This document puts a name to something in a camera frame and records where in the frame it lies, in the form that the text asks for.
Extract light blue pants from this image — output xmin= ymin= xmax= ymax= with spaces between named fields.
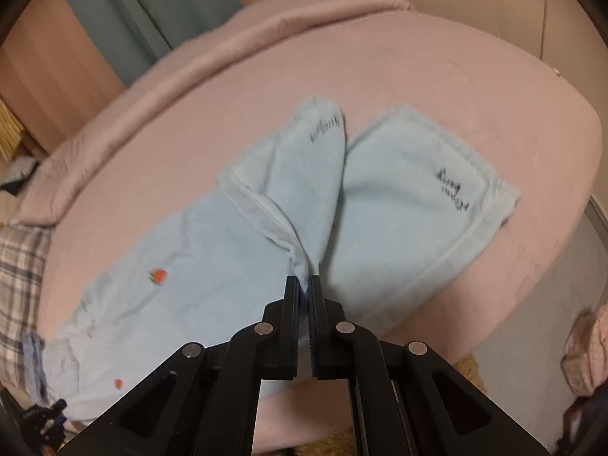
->
xmin=21 ymin=96 xmax=522 ymax=421

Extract plaid pillow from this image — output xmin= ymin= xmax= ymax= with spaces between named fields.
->
xmin=0 ymin=221 xmax=54 ymax=383

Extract pink bed sheet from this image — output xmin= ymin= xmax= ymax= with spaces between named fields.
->
xmin=35 ymin=9 xmax=603 ymax=454

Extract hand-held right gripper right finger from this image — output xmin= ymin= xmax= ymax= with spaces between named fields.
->
xmin=309 ymin=275 xmax=552 ymax=456

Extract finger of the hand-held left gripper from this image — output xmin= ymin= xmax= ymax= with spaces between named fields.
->
xmin=21 ymin=398 xmax=68 ymax=442

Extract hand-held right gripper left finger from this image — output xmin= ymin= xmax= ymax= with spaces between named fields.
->
xmin=57 ymin=275 xmax=301 ymax=456

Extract pink rolled blanket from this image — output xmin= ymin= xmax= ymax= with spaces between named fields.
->
xmin=21 ymin=0 xmax=412 ymax=225

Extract teal curtain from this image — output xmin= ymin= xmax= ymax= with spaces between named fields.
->
xmin=54 ymin=0 xmax=245 ymax=89

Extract pink curtain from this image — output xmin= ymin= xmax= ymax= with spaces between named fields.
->
xmin=0 ymin=0 xmax=125 ymax=155

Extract pink bag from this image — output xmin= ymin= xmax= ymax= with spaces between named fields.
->
xmin=559 ymin=308 xmax=608 ymax=397

